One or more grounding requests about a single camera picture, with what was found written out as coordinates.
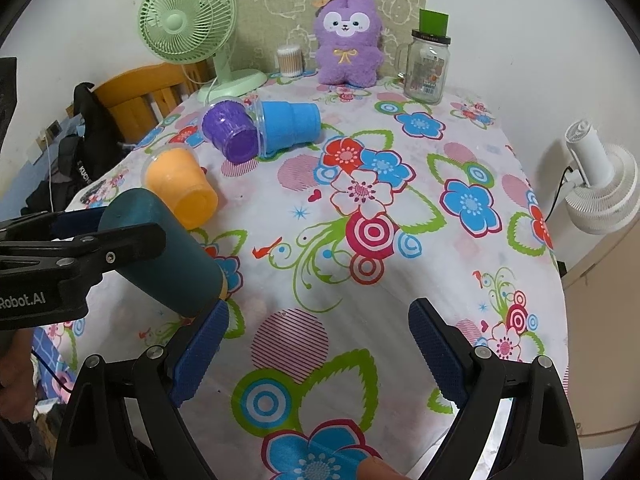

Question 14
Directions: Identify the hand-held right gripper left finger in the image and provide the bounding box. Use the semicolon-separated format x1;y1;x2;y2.
52;299;231;480

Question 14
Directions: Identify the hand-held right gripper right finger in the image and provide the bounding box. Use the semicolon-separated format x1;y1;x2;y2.
407;297;583;480

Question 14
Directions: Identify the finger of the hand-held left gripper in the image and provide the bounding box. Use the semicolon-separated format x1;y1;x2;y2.
0;223;168;291
0;208;110;243

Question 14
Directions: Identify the dark teal cup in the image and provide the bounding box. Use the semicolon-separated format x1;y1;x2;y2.
97;187;229;319

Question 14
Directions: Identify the person's left forearm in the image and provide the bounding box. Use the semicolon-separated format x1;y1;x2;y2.
0;329;37;418

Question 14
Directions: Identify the orange cup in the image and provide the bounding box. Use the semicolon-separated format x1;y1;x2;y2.
141;143;219;231

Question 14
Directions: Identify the purple cup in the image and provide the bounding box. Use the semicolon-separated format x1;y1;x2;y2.
201;100;259;164

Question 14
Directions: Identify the blue cup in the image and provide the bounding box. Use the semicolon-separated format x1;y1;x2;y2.
248;100;321;159

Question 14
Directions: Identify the blue checked cloth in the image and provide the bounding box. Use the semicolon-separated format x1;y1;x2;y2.
31;324;78;403

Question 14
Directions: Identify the black bag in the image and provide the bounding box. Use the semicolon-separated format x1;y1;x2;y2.
21;82;125;213

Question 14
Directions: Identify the floral tablecloth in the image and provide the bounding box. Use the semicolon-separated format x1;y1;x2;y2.
30;67;571;480

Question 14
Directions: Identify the wooden chair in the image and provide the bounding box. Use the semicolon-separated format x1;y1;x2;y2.
92;64;192;144

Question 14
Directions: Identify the green desk fan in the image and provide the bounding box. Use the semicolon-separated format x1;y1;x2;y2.
137;0;269;104

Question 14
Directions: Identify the white fan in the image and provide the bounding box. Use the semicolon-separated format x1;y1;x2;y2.
564;120;639;235

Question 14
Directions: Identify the cotton swab container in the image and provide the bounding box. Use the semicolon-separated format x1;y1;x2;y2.
276;45;305;79

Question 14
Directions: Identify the glass mug jar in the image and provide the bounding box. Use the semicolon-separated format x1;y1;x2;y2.
396;27;453;106

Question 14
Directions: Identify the beige printed board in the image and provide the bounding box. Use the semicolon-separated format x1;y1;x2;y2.
227;0;430;77

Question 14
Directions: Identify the purple plush toy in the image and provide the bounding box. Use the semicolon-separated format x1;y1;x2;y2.
313;0;386;86

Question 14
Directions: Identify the green card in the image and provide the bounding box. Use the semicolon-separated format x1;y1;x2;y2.
419;8;450;37

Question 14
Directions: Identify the white cable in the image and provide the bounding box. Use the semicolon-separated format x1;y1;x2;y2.
42;130;57;211

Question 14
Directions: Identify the thin black cable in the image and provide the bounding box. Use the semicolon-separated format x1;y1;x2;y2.
30;347;73;397

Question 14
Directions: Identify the black power cable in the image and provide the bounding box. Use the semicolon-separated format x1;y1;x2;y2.
545;165;574;222

